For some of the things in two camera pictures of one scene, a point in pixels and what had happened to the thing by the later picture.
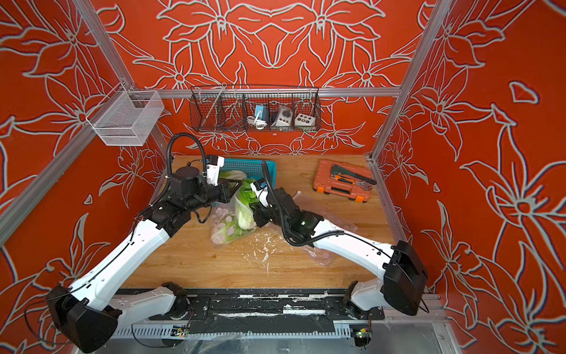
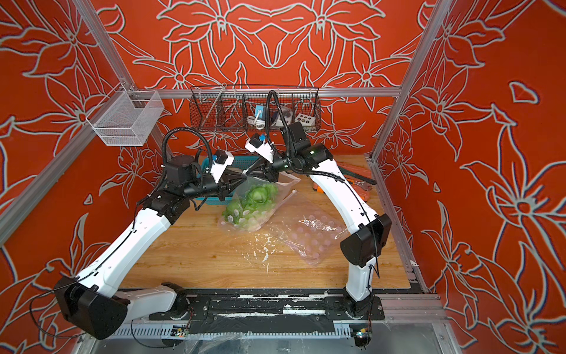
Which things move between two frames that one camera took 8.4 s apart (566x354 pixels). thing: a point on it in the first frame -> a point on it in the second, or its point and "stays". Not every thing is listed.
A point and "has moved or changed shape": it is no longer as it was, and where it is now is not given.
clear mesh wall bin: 126,117 stays
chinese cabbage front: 246,197 has moved or changed shape
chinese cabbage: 228,231 -> 240,214
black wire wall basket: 219,108 stays
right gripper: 259,214 -> 270,174
